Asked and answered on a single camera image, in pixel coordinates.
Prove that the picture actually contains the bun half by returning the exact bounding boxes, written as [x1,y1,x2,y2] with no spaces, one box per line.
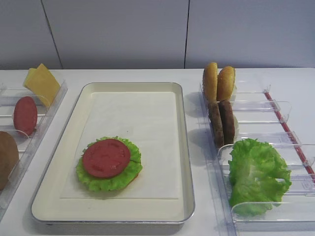
[203,62,218,102]
[217,66,235,101]

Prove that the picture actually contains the yellow cheese slice back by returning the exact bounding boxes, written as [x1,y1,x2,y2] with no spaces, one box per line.
[23,68,36,89]

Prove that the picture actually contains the cream metal tray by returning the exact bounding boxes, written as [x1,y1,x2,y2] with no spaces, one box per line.
[31,82,195,224]

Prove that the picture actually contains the bun half left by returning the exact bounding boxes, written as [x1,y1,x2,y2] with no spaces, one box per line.
[203,62,218,102]

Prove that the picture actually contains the bun half right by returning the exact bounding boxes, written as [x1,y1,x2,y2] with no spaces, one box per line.
[217,66,235,101]

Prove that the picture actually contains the clear acrylic rack right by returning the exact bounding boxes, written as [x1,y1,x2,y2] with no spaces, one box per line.
[200,78,315,236]

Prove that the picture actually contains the brown meat patty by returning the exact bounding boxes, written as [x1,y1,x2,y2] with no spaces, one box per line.
[219,100,235,145]
[208,102,224,148]

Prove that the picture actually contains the white paper tray liner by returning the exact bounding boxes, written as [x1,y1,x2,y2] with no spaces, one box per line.
[61,92,181,199]

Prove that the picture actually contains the green lettuce leaf in rack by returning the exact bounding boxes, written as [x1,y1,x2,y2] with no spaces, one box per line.
[228,139,292,216]

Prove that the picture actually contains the red tomato slice in rack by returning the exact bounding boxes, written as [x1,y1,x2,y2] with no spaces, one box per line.
[13,96,37,136]

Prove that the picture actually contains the clear acrylic rack left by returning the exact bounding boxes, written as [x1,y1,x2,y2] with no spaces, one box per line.
[0,78,68,218]

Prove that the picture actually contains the brown meat patty right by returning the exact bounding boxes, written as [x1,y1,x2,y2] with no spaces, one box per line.
[219,100,235,145]

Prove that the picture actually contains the clear acrylic rack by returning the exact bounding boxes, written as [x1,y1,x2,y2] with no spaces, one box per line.
[200,78,315,236]
[0,78,68,218]

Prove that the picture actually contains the red tomato slice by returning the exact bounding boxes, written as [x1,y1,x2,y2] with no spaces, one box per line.
[13,96,37,136]
[82,139,131,178]

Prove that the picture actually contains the green lettuce on tray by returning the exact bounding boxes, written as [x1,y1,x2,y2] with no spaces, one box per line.
[76,136,143,192]

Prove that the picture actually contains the brown meat patty left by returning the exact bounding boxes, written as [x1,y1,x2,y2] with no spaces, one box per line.
[208,102,224,148]

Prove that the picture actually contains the brown bun in left rack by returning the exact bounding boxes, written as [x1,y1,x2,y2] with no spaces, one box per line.
[0,131,19,190]

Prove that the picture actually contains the yellow cheese slice front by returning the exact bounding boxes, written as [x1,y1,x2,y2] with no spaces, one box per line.
[28,64,61,108]

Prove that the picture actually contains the yellow cheese slice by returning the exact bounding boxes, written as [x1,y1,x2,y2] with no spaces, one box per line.
[23,68,36,89]
[28,64,61,108]

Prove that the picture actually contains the red rod on rack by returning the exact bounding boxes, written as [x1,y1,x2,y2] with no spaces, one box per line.
[264,92,315,183]

